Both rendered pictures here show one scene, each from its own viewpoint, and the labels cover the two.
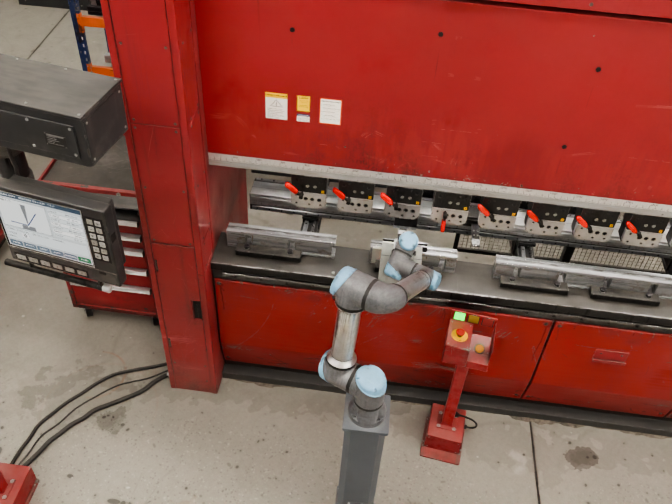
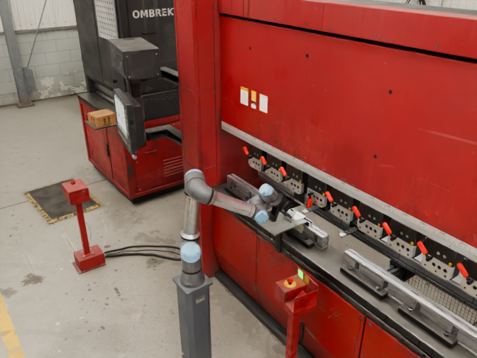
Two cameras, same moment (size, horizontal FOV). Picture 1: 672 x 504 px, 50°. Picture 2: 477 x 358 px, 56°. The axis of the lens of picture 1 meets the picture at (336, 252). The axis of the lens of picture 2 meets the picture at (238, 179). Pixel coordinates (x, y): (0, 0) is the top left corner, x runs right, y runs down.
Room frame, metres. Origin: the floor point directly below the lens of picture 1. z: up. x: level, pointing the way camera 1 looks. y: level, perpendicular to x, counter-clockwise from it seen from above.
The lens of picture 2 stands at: (0.48, -1.99, 2.52)
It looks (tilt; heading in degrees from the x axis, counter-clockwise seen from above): 27 degrees down; 51
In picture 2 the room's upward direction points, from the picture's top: straight up
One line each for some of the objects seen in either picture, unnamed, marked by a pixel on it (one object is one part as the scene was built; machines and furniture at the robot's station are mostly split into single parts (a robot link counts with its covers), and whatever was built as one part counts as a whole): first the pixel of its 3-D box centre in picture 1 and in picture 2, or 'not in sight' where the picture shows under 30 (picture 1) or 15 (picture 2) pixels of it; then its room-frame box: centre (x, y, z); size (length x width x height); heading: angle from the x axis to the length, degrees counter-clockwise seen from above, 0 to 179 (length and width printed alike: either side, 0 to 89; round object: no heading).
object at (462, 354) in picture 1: (469, 340); (295, 292); (2.05, -0.61, 0.75); 0.20 x 0.16 x 0.18; 78
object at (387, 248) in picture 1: (400, 265); (281, 221); (2.23, -0.28, 1.00); 0.26 x 0.18 x 0.01; 176
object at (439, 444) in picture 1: (444, 433); not in sight; (2.02, -0.60, 0.06); 0.25 x 0.20 x 0.12; 168
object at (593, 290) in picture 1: (624, 296); (426, 324); (2.24, -1.29, 0.89); 0.30 x 0.05 x 0.03; 86
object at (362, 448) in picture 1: (359, 463); (195, 328); (1.63, -0.16, 0.39); 0.18 x 0.18 x 0.77; 87
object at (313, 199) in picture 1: (310, 186); (259, 156); (2.41, 0.13, 1.26); 0.15 x 0.09 x 0.17; 86
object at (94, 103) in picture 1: (58, 186); (138, 101); (1.97, 1.00, 1.53); 0.51 x 0.25 x 0.85; 76
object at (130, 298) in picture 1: (120, 234); not in sight; (2.85, 1.17, 0.50); 0.50 x 0.50 x 1.00; 86
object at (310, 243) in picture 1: (281, 240); (248, 192); (2.42, 0.25, 0.92); 0.50 x 0.06 x 0.10; 86
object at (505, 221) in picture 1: (498, 208); (346, 203); (2.35, -0.67, 1.26); 0.15 x 0.09 x 0.17; 86
